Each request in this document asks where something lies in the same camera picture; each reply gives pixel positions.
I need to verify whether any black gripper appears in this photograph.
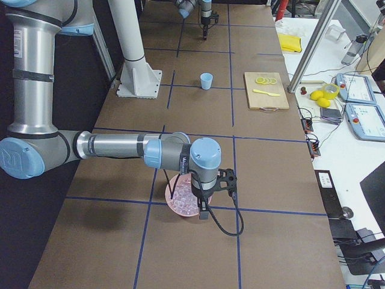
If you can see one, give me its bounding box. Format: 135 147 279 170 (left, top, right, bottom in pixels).
200 16 211 40
191 185 214 220

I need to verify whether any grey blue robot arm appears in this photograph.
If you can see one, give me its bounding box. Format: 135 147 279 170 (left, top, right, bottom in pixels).
172 0 213 40
1 1 221 219

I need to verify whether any pink bowl of ice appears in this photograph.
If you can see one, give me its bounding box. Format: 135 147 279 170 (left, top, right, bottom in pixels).
165 174 199 217

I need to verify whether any light blue plastic cup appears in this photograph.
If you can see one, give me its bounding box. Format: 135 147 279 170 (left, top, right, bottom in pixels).
200 72 214 90

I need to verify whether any lemon slices row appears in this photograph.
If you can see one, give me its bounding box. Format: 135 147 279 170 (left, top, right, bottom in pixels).
255 77 277 85

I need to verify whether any crumpled clear plastic bag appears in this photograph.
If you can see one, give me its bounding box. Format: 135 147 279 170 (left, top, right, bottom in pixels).
275 19 307 37

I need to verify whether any yellow plastic knife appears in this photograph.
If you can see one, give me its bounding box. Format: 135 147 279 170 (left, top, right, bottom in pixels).
252 89 280 97

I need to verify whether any yellow cloth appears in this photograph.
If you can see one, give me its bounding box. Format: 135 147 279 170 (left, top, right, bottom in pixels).
278 33 302 53

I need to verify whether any wooden cutting board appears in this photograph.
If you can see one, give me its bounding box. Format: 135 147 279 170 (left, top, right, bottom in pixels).
244 72 289 111

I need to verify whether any black red connector box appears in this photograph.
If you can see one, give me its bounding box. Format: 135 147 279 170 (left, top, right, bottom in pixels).
306 134 321 160
301 117 313 134

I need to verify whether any yellow lemon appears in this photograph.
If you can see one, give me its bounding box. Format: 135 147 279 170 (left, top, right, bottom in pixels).
316 98 331 108
310 90 324 101

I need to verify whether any yellow tape roll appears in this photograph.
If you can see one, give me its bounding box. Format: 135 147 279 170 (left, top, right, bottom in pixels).
322 84 340 100

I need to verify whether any clear water bottle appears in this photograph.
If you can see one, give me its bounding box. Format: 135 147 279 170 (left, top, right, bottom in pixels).
341 34 369 65

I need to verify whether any upper blue teach pendant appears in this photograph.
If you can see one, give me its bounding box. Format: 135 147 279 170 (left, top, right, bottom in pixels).
331 73 377 104

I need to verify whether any blue teach pendant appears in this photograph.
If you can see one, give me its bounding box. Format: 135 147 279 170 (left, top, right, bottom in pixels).
331 73 377 104
345 102 385 142

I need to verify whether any lower blue teach pendant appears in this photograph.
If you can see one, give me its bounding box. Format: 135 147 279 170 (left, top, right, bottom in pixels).
345 102 385 142

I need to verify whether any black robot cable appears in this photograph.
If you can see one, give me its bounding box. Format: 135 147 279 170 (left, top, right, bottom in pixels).
164 168 245 237

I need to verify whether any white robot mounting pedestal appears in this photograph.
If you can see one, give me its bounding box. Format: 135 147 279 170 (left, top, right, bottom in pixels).
108 0 162 99

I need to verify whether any aluminium frame post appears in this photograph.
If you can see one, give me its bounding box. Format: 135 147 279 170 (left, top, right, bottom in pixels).
287 0 342 93

